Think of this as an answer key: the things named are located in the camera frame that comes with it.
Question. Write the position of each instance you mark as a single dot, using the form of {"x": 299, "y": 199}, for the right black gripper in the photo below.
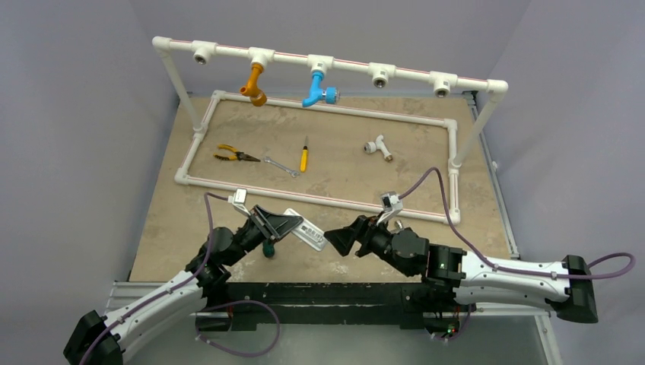
{"x": 363, "y": 237}

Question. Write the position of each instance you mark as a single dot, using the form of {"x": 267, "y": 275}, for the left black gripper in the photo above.
{"x": 272, "y": 226}

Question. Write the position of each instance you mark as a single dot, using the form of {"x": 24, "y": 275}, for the white AC remote control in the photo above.
{"x": 308, "y": 232}

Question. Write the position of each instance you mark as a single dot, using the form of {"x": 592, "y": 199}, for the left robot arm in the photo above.
{"x": 201, "y": 287}

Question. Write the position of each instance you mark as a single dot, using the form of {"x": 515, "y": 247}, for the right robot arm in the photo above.
{"x": 563, "y": 286}

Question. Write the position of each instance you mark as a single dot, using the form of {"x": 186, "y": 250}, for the small silver wrench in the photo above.
{"x": 292, "y": 173}

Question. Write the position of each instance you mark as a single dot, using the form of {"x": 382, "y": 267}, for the white plastic faucet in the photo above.
{"x": 378, "y": 144}

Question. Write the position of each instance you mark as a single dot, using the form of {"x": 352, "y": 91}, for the orange plastic faucet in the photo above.
{"x": 251, "y": 89}

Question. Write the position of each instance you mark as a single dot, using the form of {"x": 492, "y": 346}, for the blue plastic faucet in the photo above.
{"x": 329, "y": 95}

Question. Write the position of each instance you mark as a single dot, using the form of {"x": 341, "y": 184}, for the green handled screwdriver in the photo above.
{"x": 268, "y": 249}

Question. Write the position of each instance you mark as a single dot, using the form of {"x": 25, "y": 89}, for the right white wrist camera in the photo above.
{"x": 391, "y": 204}

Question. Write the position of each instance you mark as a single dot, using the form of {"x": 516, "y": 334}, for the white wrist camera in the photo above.
{"x": 391, "y": 204}
{"x": 238, "y": 201}

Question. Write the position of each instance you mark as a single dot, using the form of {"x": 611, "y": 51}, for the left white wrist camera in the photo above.
{"x": 238, "y": 201}

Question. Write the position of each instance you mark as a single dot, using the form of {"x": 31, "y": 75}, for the yellow handled screwdriver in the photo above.
{"x": 304, "y": 156}

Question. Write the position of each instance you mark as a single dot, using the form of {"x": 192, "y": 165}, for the yellow handled pliers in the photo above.
{"x": 234, "y": 154}

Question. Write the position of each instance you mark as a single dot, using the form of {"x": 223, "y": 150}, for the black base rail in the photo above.
{"x": 244, "y": 306}

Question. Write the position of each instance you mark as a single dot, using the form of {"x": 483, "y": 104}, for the aluminium table frame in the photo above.
{"x": 329, "y": 214}

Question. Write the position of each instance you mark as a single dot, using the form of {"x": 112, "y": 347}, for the white PVC pipe frame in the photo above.
{"x": 442, "y": 84}

